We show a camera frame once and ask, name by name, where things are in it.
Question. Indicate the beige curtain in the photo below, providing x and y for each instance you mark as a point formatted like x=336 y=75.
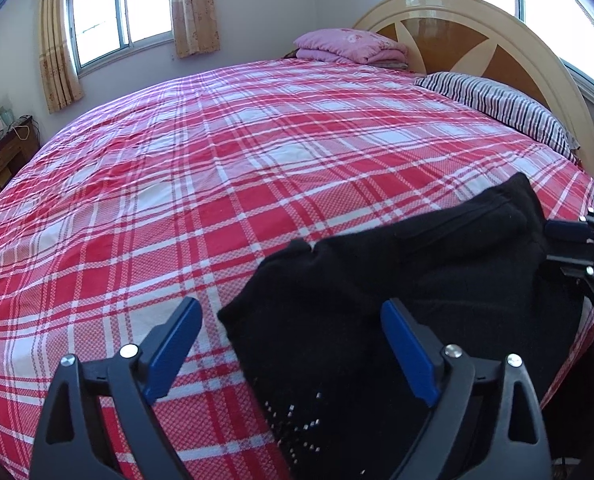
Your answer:
x=57 y=68
x=194 y=27

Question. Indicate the red plaid bed sheet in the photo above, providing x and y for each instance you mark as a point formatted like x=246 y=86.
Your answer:
x=183 y=188

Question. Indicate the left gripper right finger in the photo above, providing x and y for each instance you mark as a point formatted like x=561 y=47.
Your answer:
x=484 y=420

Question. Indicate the window with metal frame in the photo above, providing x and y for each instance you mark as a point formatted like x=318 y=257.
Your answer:
x=102 y=30

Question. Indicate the brown wooden desk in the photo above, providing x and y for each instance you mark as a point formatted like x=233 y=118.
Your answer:
x=17 y=147

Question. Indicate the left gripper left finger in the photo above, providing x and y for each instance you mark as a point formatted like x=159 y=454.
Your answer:
x=72 y=441

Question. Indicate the left beige curtain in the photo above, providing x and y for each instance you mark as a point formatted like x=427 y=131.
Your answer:
x=57 y=68

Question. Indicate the right beige curtain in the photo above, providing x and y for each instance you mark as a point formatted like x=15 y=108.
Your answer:
x=194 y=27

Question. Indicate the black pants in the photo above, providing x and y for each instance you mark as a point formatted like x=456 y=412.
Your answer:
x=318 y=329

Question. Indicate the folded pink blanket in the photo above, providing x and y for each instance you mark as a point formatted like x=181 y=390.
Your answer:
x=351 y=46

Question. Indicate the cream and wood headboard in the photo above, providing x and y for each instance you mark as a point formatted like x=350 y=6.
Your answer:
x=475 y=37

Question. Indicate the striped pillow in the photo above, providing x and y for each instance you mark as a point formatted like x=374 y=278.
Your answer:
x=507 y=105

